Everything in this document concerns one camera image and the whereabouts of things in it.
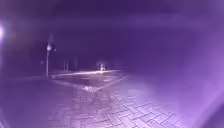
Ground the group of thin trees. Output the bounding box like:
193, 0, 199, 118
61, 57, 80, 73

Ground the brick paved road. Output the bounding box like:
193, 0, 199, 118
0, 70, 224, 128

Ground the street lamp post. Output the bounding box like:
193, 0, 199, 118
44, 33, 56, 77

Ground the dark traffic island ground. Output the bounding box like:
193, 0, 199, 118
54, 73, 126, 90

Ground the pale kerb of island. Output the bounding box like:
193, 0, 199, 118
49, 73, 130, 93

